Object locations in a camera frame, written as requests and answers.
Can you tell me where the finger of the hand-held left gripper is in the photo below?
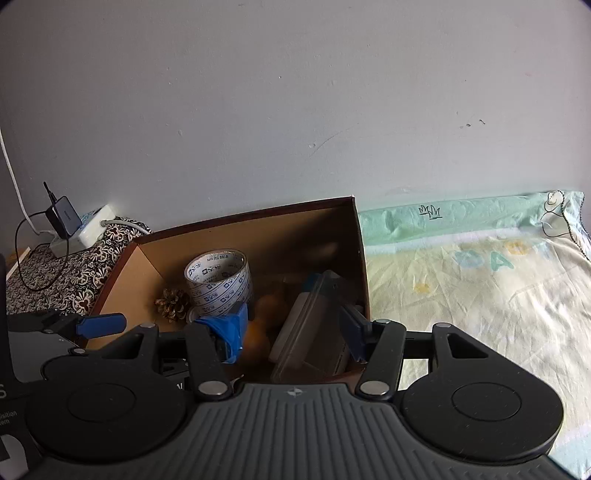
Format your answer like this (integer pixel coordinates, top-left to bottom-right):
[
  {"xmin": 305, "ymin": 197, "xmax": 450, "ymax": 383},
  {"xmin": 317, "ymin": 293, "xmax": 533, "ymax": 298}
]
[{"xmin": 7, "ymin": 309, "xmax": 127, "ymax": 350}]

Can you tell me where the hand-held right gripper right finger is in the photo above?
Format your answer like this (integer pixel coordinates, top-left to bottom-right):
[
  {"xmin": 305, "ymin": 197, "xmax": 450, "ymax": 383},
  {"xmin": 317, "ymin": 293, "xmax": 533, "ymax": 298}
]
[{"xmin": 339, "ymin": 306, "xmax": 502, "ymax": 398}]

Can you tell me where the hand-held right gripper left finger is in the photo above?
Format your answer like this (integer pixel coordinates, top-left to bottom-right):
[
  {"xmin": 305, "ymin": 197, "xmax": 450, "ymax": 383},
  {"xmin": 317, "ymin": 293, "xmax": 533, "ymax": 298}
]
[{"xmin": 99, "ymin": 302, "xmax": 250, "ymax": 402}]

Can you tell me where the orange gourd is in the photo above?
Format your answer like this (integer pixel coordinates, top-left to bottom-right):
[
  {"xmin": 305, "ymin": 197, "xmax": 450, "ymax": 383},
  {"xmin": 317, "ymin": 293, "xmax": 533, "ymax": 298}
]
[{"xmin": 242, "ymin": 293, "xmax": 290, "ymax": 368}]

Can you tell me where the clear plastic container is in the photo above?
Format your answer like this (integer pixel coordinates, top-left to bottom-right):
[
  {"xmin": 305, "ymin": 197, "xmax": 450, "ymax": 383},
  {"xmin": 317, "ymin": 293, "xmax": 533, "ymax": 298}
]
[{"xmin": 269, "ymin": 270, "xmax": 370, "ymax": 384}]

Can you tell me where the printed white tape roll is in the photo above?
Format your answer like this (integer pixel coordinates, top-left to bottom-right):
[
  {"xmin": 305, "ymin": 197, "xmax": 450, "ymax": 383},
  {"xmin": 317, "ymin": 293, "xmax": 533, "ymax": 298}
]
[{"xmin": 185, "ymin": 249, "xmax": 254, "ymax": 324}]

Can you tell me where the brown cardboard shoe box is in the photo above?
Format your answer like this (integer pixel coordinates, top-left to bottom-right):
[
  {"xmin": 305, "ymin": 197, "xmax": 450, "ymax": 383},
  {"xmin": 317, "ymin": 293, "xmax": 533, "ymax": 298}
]
[{"xmin": 78, "ymin": 196, "xmax": 370, "ymax": 384}]

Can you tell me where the dark floral patterned cloth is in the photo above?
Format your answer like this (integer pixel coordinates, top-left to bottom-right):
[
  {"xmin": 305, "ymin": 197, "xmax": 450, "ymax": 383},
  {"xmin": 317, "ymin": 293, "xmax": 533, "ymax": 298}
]
[{"xmin": 4, "ymin": 217, "xmax": 153, "ymax": 319}]

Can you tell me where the pine cone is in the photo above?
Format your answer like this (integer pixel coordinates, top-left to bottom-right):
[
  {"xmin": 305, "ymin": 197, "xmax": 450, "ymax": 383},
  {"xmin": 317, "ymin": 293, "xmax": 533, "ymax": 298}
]
[{"xmin": 154, "ymin": 288, "xmax": 190, "ymax": 324}]

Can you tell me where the white power strip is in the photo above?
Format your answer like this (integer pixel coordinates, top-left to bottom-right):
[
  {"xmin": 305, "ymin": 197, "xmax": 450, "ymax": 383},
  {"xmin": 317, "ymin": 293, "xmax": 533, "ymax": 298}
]
[{"xmin": 50, "ymin": 204, "xmax": 116, "ymax": 258}]

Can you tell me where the pale green printed blanket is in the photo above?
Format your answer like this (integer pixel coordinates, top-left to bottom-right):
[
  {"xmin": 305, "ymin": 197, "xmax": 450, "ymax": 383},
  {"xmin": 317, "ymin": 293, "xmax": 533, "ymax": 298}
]
[{"xmin": 358, "ymin": 190, "xmax": 591, "ymax": 468}]

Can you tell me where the black charger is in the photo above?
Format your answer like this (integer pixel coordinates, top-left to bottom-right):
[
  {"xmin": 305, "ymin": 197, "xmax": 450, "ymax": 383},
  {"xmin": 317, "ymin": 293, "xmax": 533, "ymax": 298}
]
[{"xmin": 45, "ymin": 195, "xmax": 83, "ymax": 240}]

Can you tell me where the white cable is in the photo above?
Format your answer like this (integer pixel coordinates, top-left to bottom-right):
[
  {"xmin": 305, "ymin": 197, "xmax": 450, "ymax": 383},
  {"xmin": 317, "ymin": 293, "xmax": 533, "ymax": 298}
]
[
  {"xmin": 105, "ymin": 218, "xmax": 152, "ymax": 237},
  {"xmin": 0, "ymin": 127, "xmax": 52, "ymax": 237}
]

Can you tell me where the black power adapter with cable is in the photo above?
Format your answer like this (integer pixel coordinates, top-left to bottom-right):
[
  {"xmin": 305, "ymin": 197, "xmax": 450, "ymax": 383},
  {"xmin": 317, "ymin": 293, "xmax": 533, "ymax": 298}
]
[{"xmin": 14, "ymin": 181, "xmax": 71, "ymax": 293}]

